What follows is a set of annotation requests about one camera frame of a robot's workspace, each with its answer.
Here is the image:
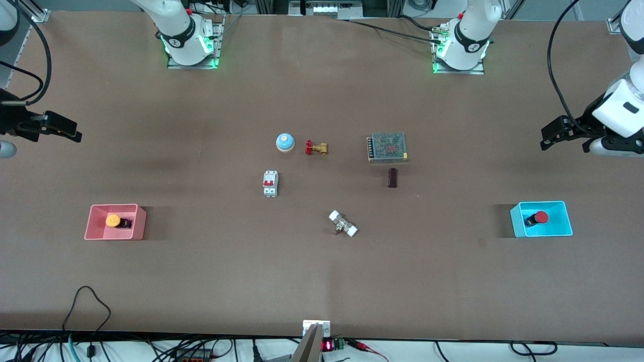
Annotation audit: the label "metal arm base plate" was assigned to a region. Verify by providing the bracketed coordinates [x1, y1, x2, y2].
[167, 15, 225, 70]
[432, 25, 487, 75]

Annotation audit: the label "red clip lead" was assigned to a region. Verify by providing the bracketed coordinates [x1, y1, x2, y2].
[347, 338, 390, 362]

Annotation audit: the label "white metal connector part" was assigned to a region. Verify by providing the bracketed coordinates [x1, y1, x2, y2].
[329, 210, 359, 238]

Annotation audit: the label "black cable on table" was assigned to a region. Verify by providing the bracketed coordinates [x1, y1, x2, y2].
[347, 15, 446, 42]

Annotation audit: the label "metal mesh power supply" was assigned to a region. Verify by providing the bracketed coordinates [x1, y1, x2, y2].
[367, 132, 409, 164]

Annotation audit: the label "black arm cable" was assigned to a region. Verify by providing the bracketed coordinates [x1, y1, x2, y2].
[547, 0, 584, 124]
[0, 0, 53, 107]

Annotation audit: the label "black looped cable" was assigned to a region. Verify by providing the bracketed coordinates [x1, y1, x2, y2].
[61, 286, 112, 358]

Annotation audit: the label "black power strip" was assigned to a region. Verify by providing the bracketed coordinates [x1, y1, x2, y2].
[174, 348, 219, 362]

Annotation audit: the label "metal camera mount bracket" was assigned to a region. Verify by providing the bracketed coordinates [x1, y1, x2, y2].
[302, 320, 332, 338]

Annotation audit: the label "white circuit breaker red switches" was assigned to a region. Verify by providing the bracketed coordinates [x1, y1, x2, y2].
[262, 170, 279, 198]

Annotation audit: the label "black coiled cable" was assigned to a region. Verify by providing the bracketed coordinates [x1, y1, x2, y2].
[509, 341, 559, 357]

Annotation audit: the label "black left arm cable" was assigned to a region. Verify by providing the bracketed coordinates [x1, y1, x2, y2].
[547, 0, 584, 124]

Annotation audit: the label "cyan plastic box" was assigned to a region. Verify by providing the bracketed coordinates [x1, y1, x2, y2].
[510, 201, 574, 238]

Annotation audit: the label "grey metal bar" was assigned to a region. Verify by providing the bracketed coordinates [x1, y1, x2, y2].
[290, 323, 324, 362]

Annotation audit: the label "pink plastic box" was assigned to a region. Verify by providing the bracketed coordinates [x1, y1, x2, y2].
[84, 204, 147, 241]

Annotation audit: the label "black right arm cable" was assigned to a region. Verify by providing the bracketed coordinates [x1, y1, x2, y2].
[0, 0, 53, 107]

